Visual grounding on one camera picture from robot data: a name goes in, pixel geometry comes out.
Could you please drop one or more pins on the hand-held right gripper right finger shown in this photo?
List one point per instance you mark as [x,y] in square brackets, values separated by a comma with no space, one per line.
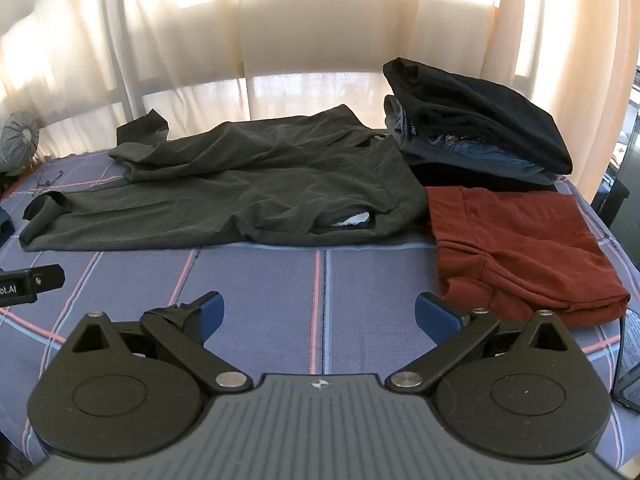
[433,313]

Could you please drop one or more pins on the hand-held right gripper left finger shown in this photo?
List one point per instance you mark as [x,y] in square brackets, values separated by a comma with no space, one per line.
[212,311]

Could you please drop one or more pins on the dark grey pants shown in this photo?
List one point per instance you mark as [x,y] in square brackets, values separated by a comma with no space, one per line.
[240,185]

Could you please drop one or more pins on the rust red folded pants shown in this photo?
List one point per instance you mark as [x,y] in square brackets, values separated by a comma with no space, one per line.
[520,255]

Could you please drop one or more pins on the blue plaid bedsheet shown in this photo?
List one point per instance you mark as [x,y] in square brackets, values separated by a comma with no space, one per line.
[280,290]

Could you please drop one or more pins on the thin-framed eyeglasses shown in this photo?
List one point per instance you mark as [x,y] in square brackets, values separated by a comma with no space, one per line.
[48,181]

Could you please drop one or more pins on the black folded cloth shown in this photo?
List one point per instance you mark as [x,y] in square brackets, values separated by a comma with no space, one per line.
[465,177]

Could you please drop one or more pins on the grey bolster pillow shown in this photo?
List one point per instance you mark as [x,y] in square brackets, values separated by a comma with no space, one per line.
[19,137]

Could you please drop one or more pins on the light blue folded jeans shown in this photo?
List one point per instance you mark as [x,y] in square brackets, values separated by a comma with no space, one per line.
[465,150]

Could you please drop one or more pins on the black smartphone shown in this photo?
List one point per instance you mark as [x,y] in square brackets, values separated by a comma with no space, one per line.
[629,360]

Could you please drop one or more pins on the black folded garment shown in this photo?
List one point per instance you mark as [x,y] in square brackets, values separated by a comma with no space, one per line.
[480,105]

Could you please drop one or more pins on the cream sheer curtain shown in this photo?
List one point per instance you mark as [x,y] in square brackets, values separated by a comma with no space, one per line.
[320,25]

